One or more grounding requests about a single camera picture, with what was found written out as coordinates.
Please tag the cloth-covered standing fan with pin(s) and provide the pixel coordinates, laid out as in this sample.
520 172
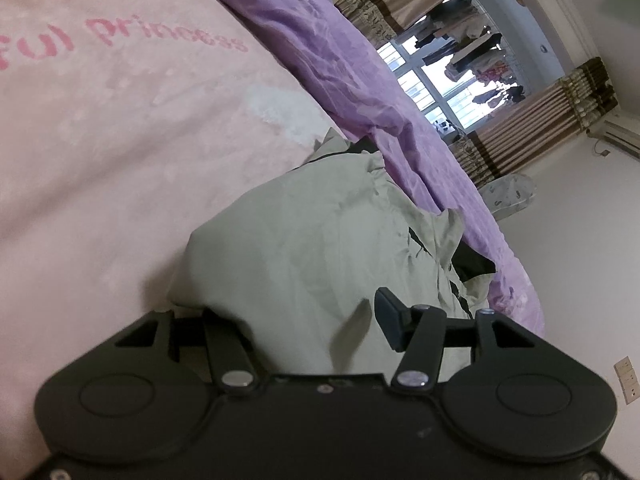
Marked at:
510 195

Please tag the white wall socket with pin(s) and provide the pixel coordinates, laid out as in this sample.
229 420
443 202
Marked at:
625 367

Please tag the purple quilt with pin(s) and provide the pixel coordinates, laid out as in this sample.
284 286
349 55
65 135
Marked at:
350 85

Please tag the grey and black jacket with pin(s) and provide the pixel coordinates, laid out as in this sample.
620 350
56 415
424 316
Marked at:
300 240

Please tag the row of hanging clothes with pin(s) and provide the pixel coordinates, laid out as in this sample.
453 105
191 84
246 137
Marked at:
475 45

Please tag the pink printed blanket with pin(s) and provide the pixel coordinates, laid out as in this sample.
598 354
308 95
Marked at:
125 135

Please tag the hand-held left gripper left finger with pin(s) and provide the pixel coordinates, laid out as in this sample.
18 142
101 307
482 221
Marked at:
225 350

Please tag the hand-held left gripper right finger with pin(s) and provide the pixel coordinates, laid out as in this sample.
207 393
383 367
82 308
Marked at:
390 317

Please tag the white wall switch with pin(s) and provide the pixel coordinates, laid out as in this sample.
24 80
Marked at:
632 392

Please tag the white air conditioner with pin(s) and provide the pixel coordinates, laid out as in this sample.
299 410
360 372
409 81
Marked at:
617 132

